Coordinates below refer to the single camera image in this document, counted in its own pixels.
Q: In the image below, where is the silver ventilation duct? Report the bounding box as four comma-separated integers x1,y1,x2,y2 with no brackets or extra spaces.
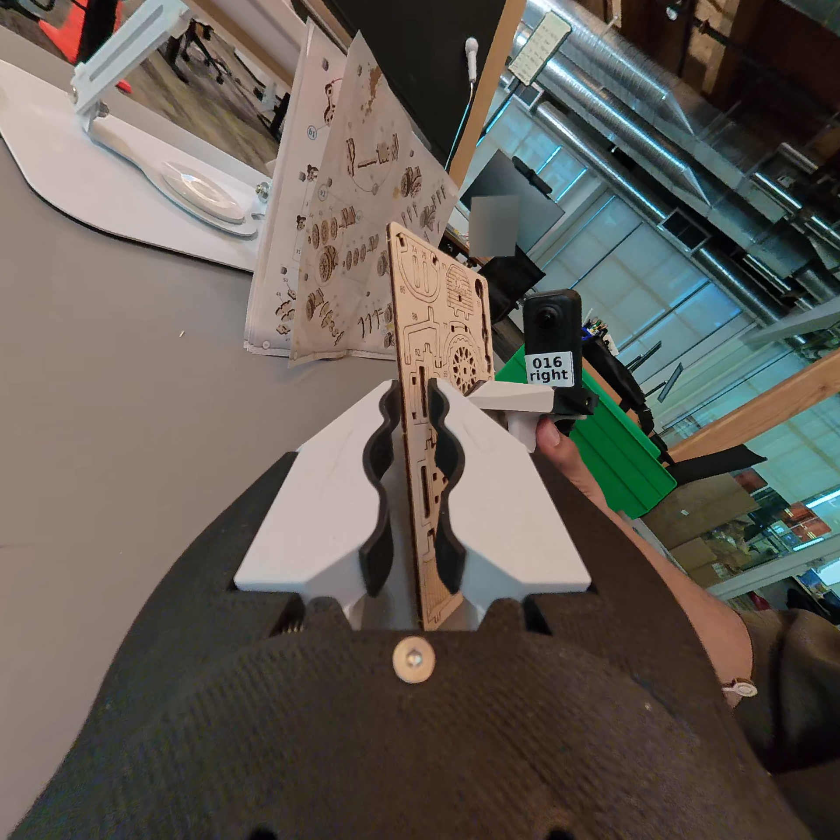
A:
505,0,840,329

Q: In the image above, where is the dark computer monitor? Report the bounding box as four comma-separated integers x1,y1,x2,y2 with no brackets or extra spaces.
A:
459,150,567,258

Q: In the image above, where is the white magnifier lamp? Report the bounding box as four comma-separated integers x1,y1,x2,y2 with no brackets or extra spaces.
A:
69,0,271,238

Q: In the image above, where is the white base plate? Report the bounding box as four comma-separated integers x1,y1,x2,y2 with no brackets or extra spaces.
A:
0,59,263,273

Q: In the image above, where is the wooden puzzle sheet with wheels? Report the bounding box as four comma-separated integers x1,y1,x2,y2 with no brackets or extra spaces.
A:
386,222,496,632

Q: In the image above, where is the white hanging sign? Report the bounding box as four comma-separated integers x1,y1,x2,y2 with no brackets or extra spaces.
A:
508,10,573,86

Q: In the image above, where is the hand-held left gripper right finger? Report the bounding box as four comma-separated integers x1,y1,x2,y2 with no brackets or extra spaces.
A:
425,377,593,614

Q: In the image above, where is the wooden beam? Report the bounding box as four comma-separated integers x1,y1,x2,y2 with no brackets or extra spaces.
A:
668,351,840,463

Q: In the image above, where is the white instruction sheet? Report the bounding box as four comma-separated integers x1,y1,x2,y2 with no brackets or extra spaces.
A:
244,20,358,358

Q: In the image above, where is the stained instruction sheet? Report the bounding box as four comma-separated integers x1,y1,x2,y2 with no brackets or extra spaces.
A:
289,29,460,368

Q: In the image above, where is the person's right hand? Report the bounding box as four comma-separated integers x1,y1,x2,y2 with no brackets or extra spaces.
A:
535,419,632,522

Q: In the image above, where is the black board with wooden frame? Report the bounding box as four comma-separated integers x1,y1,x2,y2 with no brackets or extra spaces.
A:
322,0,527,191

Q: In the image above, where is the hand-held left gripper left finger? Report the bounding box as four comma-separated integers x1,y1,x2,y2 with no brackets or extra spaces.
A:
233,379,401,630

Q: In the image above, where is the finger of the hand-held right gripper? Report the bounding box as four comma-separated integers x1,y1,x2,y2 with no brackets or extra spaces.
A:
468,381,559,455

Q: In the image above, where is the person's right forearm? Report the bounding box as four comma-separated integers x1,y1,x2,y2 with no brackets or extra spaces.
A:
591,489,840,795

